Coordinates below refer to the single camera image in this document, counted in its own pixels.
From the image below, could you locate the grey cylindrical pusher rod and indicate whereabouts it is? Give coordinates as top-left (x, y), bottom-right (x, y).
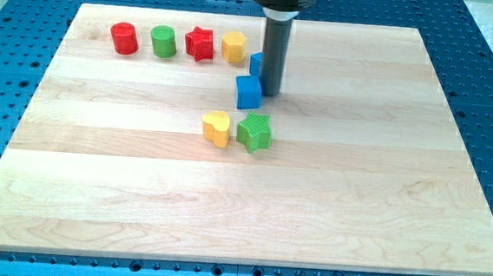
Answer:
top-left (259, 7), bottom-right (299, 96)

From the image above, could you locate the blue triangle block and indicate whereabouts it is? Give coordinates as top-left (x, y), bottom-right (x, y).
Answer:
top-left (248, 52), bottom-right (263, 76)

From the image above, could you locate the yellow heart block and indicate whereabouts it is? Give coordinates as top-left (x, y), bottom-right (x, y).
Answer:
top-left (201, 111), bottom-right (231, 148)

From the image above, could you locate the yellow hexagon block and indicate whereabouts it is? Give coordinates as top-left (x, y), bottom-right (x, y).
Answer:
top-left (221, 31), bottom-right (247, 63)

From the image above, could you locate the blue cube block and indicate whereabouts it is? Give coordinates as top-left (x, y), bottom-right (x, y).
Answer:
top-left (236, 76), bottom-right (262, 110)

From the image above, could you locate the red star block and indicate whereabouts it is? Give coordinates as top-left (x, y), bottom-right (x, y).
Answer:
top-left (185, 27), bottom-right (214, 62)

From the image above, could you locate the green star block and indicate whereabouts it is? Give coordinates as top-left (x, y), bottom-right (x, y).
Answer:
top-left (236, 111), bottom-right (273, 153)

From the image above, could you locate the green cylinder block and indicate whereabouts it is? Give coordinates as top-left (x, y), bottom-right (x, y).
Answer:
top-left (150, 25), bottom-right (177, 58)

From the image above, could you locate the red cylinder block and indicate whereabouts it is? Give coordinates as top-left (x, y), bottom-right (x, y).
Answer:
top-left (110, 22), bottom-right (139, 56)

